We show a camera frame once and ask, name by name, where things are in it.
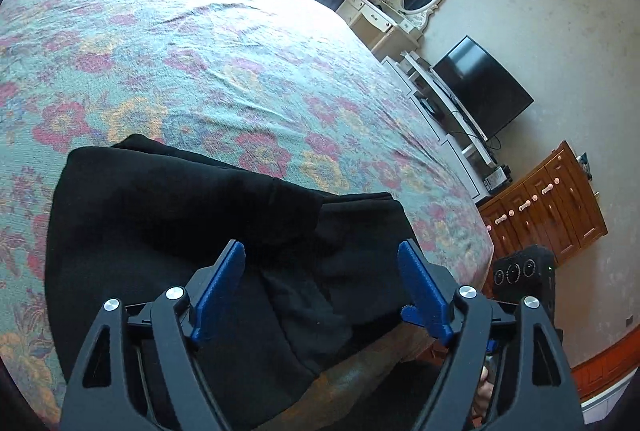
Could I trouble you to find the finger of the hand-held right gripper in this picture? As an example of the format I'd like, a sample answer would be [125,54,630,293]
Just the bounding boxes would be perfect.
[402,305,427,328]

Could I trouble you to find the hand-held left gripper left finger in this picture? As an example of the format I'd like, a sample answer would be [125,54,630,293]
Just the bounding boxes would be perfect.
[60,239,247,431]

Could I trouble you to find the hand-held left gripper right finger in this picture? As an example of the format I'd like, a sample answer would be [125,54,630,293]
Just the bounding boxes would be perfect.
[397,239,586,431]

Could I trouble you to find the black studded pants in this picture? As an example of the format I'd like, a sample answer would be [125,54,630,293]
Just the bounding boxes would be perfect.
[45,134,427,431]

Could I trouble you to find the person's right hand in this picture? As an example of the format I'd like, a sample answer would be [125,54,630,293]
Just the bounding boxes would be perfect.
[474,363,496,419]

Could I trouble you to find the black speaker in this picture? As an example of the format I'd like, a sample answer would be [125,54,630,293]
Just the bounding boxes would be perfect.
[492,244,559,318]

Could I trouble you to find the black set-top box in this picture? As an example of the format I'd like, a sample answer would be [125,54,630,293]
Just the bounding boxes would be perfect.
[484,165,512,191]

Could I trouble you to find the brown wooden cabinet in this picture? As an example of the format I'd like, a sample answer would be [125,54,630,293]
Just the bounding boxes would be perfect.
[477,140,609,265]

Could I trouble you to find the white television stand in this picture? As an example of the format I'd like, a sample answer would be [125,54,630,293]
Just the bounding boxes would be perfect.
[381,51,512,207]

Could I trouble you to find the black flat television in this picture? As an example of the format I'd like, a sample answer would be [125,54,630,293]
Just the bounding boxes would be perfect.
[431,35,535,140]

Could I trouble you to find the bed with floral bedspread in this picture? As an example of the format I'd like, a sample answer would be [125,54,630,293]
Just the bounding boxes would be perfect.
[0,0,496,414]

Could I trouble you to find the cream dressing table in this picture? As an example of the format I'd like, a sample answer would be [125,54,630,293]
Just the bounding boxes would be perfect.
[335,0,422,55]

